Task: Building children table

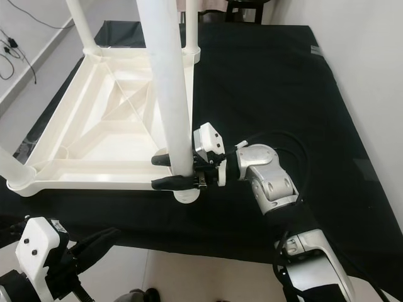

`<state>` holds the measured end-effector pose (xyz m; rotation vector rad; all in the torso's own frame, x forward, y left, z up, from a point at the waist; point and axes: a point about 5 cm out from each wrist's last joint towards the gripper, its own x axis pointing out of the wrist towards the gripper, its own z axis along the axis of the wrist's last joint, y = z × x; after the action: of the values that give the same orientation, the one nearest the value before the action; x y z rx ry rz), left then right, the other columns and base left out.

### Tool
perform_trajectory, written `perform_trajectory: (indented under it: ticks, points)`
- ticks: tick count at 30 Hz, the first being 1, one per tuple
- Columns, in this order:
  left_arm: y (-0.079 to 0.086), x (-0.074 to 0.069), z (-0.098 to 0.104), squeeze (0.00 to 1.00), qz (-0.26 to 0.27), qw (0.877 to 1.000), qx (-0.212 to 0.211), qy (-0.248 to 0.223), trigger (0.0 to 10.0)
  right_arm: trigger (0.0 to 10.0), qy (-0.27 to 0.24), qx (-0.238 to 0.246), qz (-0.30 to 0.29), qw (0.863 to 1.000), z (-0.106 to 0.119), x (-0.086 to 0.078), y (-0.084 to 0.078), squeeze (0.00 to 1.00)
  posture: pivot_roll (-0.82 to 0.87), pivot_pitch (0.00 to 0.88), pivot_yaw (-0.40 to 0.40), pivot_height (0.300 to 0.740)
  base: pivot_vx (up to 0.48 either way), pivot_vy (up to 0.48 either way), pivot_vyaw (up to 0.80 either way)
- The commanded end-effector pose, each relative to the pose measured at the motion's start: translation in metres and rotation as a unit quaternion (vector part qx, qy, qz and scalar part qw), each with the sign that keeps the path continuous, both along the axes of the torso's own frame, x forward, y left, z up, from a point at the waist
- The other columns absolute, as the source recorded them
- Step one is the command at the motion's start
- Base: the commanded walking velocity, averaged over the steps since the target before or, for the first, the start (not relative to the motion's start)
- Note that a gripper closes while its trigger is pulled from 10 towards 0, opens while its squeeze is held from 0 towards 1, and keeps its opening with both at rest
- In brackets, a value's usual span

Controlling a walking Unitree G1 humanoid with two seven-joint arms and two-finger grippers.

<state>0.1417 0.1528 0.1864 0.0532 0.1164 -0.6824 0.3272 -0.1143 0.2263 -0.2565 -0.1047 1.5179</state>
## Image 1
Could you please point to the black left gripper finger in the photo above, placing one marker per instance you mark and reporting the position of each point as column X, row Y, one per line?
column 96, row 239
column 99, row 250

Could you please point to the white plastic children table top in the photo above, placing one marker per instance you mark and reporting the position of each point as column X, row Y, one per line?
column 75, row 126

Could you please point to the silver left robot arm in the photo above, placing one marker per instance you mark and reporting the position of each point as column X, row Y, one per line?
column 16, row 292

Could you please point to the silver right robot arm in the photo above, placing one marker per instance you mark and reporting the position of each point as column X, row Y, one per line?
column 274, row 182

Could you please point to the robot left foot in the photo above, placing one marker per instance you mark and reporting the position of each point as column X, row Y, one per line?
column 143, row 296

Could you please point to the black tablecloth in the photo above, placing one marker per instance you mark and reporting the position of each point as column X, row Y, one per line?
column 277, row 94

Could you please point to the large clear tape patch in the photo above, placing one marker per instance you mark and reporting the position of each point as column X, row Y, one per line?
column 25, row 148

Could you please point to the grey tape piece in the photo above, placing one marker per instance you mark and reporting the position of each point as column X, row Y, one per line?
column 315, row 51
column 365, row 168

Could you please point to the beige striped cloth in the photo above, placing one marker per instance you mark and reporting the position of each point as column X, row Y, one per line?
column 201, row 4

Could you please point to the black stool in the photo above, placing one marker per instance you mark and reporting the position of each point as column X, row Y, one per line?
column 245, row 5

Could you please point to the black power adapter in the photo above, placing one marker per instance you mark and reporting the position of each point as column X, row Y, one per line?
column 12, row 43

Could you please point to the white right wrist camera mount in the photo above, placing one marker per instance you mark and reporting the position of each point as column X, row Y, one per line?
column 208, row 139

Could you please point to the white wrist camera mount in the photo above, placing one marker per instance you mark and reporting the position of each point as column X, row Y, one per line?
column 208, row 139
column 38, row 248

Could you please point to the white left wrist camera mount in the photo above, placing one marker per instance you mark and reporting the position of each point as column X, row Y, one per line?
column 38, row 248

